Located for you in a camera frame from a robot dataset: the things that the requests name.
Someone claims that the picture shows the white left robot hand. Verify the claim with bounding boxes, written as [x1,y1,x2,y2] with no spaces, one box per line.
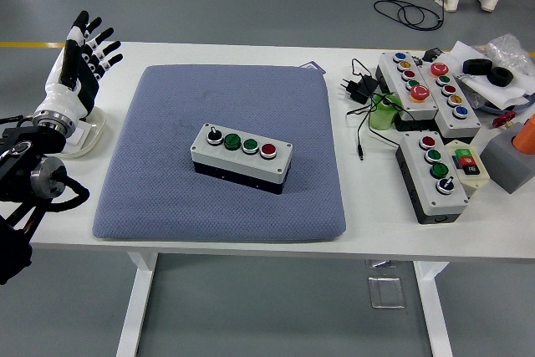
[33,9,125,124]

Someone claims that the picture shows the grey four-button control box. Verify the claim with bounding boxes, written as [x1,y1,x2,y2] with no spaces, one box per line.
[395,130,470,225]
[190,122,293,196]

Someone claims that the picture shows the grey five-button box, emergency stop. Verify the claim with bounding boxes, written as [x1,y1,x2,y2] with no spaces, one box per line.
[374,51,440,131]

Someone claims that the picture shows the grey five-button box, red mushroom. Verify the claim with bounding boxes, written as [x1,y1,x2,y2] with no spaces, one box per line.
[417,62,482,140]

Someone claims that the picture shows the cream three-button pendant box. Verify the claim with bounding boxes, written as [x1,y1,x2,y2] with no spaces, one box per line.
[443,139,490,198]

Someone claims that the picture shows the white oval tray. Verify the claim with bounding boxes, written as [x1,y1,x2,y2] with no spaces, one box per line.
[56,108,108,161]

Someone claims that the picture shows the white table leg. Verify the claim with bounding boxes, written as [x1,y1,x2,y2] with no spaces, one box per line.
[413,260,455,357]
[115,251,159,357]

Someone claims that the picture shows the blue-grey padded mat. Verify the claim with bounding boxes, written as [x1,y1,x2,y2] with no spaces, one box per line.
[91,64,347,243]

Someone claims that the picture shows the purple-edged card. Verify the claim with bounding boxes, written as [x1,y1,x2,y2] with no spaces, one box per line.
[298,59,326,75]

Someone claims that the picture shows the black power adapter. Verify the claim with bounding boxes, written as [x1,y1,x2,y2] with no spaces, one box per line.
[337,74,380,104]

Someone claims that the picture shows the green tape roll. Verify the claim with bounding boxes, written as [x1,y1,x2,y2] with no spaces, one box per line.
[368,93,402,131]

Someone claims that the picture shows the clear floor plate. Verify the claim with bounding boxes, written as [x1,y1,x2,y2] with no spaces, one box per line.
[367,276,405,310]

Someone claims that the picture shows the white paper sheet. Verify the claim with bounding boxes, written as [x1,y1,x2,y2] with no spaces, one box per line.
[434,40,535,110]

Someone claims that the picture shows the blue round plate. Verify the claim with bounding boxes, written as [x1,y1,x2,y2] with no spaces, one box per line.
[476,95,535,115]

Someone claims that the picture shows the clear bubble wrap bag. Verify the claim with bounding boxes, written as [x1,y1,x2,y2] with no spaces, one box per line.
[474,33,535,78]

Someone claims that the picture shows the grey block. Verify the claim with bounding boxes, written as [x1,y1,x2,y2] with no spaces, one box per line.
[479,121,535,195]

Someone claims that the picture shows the orange cylinder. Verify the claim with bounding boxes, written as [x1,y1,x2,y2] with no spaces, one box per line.
[512,113,535,157]

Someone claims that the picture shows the white switch plate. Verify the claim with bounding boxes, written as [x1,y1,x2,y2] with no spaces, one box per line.
[66,120,91,151]

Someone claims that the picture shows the black adapter cord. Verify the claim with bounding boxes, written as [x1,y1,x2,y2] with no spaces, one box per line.
[345,58,405,161]

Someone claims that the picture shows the red valve handle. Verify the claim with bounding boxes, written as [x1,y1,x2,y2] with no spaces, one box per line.
[492,110,518,129]

